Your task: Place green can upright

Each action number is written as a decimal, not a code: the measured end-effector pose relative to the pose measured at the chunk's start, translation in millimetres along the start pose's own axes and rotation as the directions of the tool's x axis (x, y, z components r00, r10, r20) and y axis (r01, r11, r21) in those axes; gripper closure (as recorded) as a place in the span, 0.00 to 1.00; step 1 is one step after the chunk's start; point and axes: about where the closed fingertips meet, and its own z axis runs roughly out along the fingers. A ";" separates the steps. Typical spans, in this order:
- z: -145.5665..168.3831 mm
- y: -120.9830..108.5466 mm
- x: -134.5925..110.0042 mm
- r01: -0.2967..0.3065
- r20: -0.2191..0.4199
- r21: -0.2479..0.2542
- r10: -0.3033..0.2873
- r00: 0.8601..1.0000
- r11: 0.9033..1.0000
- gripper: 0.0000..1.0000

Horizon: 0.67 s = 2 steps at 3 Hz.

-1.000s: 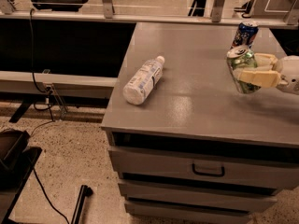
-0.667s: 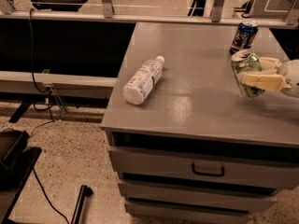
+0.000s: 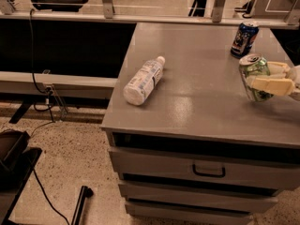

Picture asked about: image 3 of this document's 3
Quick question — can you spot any black bin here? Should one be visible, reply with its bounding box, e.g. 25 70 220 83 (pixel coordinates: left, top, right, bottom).
0 130 42 225

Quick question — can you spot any black stand leg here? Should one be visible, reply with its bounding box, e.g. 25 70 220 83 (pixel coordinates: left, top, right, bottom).
71 186 94 225

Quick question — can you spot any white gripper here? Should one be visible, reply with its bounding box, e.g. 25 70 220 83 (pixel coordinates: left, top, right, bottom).
246 61 300 101

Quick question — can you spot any black cable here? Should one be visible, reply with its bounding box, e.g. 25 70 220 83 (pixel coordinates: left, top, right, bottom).
28 8 55 124

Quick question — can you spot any green soda can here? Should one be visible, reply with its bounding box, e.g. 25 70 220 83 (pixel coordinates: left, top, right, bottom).
239 53 272 102

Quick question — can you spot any white plastic bottle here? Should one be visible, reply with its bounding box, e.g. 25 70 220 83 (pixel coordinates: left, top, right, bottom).
123 56 165 106

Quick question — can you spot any black drawer handle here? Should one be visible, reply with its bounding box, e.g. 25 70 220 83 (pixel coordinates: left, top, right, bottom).
192 164 226 178

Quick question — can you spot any grey metal railing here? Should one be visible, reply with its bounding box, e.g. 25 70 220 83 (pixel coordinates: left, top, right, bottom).
1 0 299 29

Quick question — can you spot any blue soda can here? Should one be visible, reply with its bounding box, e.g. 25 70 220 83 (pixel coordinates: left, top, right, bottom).
231 21 259 58

